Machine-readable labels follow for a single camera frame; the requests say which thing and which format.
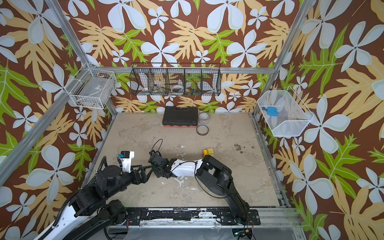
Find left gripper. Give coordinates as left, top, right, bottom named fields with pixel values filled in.
left=105, top=163, right=156, bottom=200

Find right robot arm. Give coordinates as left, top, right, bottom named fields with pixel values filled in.
left=149, top=150, right=250, bottom=225

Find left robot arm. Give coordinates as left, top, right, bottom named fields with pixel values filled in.
left=37, top=165, right=152, bottom=240

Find black plastic tool case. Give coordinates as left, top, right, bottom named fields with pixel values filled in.
left=162, top=107, right=199, bottom=127

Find clear glass jar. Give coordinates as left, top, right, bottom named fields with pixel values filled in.
left=198, top=112, right=210, bottom=125

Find white tape roll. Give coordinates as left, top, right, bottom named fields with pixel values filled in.
left=171, top=85, right=184, bottom=93

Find blue object in basket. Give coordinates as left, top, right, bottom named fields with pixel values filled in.
left=262, top=107, right=278, bottom=117

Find white mesh basket right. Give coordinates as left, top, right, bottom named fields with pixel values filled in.
left=258, top=87, right=315, bottom=138

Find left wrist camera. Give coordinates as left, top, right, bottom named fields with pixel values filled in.
left=118, top=151, right=135, bottom=173

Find black wire basket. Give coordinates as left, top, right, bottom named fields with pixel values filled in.
left=128, top=63, right=222, bottom=96

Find white wire basket left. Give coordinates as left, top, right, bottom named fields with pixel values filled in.
left=65, top=65, right=117, bottom=109

